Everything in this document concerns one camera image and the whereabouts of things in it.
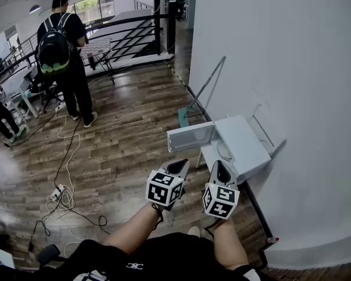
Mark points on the person's right forearm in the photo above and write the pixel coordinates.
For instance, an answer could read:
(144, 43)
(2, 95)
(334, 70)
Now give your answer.
(229, 244)

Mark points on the large window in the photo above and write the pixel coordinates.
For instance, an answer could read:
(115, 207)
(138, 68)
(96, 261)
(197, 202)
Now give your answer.
(90, 7)

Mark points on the person's left forearm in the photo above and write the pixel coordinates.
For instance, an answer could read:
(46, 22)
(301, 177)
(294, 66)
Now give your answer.
(134, 230)

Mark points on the black metal railing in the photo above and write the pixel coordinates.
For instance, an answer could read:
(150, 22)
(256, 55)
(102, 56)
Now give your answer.
(128, 20)

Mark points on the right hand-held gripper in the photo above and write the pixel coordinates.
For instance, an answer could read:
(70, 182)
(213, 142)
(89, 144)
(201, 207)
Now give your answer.
(220, 200)

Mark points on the red capped fitting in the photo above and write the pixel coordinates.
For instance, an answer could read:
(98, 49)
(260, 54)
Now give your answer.
(272, 240)

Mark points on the person's black shirt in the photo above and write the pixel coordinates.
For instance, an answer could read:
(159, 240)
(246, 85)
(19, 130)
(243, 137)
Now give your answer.
(163, 259)

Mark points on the white power strip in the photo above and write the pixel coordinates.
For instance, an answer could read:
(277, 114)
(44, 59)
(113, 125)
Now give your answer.
(58, 192)

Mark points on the dome ceiling lamp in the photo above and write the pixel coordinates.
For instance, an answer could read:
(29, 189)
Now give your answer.
(34, 9)

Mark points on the person's shoe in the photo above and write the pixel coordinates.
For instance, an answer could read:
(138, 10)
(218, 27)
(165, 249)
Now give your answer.
(194, 231)

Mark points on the checkered folding table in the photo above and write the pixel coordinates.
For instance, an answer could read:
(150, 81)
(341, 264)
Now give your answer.
(97, 48)

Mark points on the black office chair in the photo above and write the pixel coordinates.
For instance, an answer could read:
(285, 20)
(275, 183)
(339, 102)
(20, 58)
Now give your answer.
(42, 88)
(48, 253)

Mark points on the small table wooden leg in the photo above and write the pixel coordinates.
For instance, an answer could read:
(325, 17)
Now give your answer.
(198, 159)

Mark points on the mop with teal head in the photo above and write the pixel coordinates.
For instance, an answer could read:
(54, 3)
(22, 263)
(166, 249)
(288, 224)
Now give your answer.
(183, 117)

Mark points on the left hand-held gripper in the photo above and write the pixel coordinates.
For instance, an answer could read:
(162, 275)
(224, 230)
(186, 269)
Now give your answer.
(161, 190)

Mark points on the white desk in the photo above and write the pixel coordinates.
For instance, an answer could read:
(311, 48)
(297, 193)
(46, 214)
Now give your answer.
(17, 82)

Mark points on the white microwave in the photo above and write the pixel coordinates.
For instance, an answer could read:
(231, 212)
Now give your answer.
(242, 139)

